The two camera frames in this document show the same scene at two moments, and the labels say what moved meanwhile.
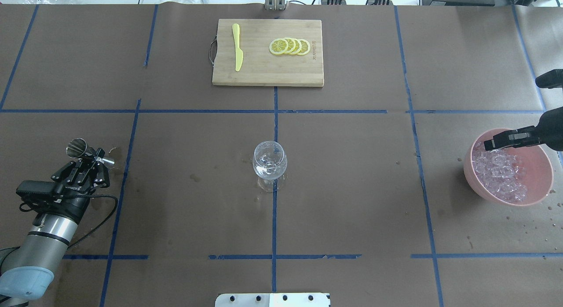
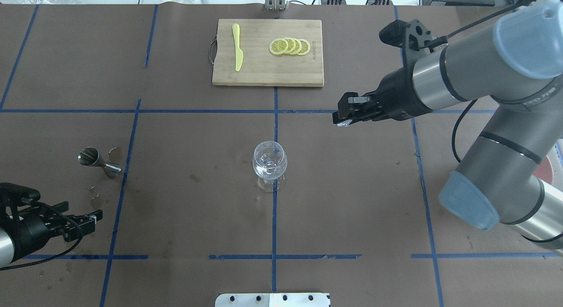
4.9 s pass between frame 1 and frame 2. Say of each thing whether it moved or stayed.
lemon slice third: stayed
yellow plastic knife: stayed
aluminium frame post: stayed
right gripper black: moved
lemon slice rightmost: stayed
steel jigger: moved
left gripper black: moved
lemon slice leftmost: stayed
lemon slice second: stayed
